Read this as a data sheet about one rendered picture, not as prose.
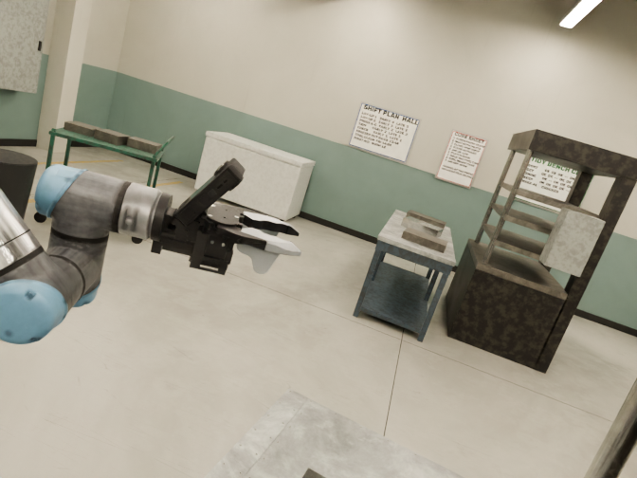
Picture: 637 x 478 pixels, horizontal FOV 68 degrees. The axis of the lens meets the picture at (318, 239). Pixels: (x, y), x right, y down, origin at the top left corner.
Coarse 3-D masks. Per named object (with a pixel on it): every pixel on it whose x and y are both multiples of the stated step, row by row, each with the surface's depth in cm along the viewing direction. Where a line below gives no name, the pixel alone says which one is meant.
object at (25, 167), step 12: (0, 156) 365; (12, 156) 375; (24, 156) 384; (0, 168) 353; (12, 168) 358; (24, 168) 365; (36, 168) 383; (0, 180) 356; (12, 180) 362; (24, 180) 369; (12, 192) 366; (24, 192) 375; (12, 204) 370; (24, 204) 381; (24, 216) 390
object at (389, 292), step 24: (408, 216) 511; (384, 240) 417; (408, 240) 435; (432, 240) 432; (384, 264) 603; (432, 264) 412; (384, 288) 507; (408, 288) 532; (432, 288) 508; (384, 312) 440; (408, 312) 459; (432, 312) 420
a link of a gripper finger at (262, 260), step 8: (248, 232) 67; (256, 232) 68; (272, 240) 67; (280, 240) 68; (240, 248) 69; (248, 248) 68; (256, 248) 68; (272, 248) 67; (280, 248) 67; (288, 248) 68; (296, 248) 69; (256, 256) 69; (264, 256) 68; (272, 256) 68; (256, 264) 69; (264, 264) 69; (272, 264) 69; (256, 272) 70; (264, 272) 69
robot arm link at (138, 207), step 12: (132, 192) 65; (144, 192) 66; (156, 192) 67; (132, 204) 64; (144, 204) 65; (156, 204) 66; (120, 216) 64; (132, 216) 65; (144, 216) 65; (120, 228) 65; (132, 228) 66; (144, 228) 65
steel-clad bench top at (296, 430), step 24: (288, 408) 142; (312, 408) 145; (264, 432) 128; (288, 432) 131; (312, 432) 134; (336, 432) 137; (360, 432) 141; (240, 456) 117; (264, 456) 120; (288, 456) 122; (312, 456) 125; (336, 456) 128; (360, 456) 131; (384, 456) 134; (408, 456) 137
